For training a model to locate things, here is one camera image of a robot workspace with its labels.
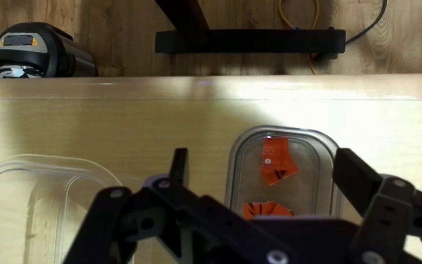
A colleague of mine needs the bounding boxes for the clear container with orange pieces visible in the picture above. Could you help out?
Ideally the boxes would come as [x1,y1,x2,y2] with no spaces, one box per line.
[224,125,341,222]

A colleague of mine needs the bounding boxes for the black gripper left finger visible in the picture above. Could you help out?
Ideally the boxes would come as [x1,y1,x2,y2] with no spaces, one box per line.
[63,147,290,264]

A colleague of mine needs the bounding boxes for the black stand base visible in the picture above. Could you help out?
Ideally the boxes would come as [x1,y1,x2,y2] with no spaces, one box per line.
[153,0,347,56]

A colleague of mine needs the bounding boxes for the empty clear plastic container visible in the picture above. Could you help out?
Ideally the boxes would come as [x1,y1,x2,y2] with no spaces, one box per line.
[0,153,124,264]

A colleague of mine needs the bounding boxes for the black cylindrical device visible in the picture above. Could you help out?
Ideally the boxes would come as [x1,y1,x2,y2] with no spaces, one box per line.
[0,21,99,79]

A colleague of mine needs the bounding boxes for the thin black cable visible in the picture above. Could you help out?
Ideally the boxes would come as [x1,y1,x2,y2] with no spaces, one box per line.
[344,0,388,47]

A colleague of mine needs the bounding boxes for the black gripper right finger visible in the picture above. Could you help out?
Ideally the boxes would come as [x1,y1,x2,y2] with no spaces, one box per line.
[332,147,422,264]

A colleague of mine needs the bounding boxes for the orange snack piece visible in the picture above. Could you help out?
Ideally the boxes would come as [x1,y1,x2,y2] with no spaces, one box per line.
[259,137,300,188]
[240,200,296,222]

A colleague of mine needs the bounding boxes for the orange cable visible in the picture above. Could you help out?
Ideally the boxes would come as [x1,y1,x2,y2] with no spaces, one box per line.
[275,0,322,75]

